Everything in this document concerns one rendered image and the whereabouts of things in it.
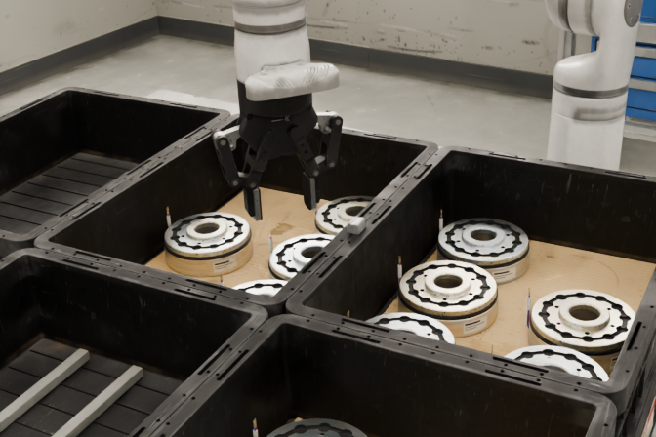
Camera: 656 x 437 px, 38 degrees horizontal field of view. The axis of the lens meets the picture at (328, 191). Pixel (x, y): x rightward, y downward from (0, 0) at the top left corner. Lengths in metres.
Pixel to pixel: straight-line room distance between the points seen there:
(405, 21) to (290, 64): 3.27
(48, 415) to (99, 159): 0.60
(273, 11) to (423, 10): 3.23
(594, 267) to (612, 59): 0.25
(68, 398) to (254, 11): 0.41
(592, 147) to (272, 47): 0.48
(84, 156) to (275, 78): 0.64
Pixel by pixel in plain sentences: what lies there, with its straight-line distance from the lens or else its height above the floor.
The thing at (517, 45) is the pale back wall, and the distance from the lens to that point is 3.97.
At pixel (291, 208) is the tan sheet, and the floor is 0.83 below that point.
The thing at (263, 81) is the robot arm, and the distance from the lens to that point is 0.88.
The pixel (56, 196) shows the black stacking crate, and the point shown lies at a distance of 1.36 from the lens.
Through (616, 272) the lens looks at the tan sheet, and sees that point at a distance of 1.11.
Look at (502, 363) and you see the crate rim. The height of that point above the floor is 0.93.
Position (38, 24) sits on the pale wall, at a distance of 4.56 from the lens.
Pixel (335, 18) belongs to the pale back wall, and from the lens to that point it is 4.37.
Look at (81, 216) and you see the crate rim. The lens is 1.05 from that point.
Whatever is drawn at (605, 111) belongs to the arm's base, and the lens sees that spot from 1.22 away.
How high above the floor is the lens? 1.39
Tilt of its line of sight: 26 degrees down
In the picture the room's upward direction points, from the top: 3 degrees counter-clockwise
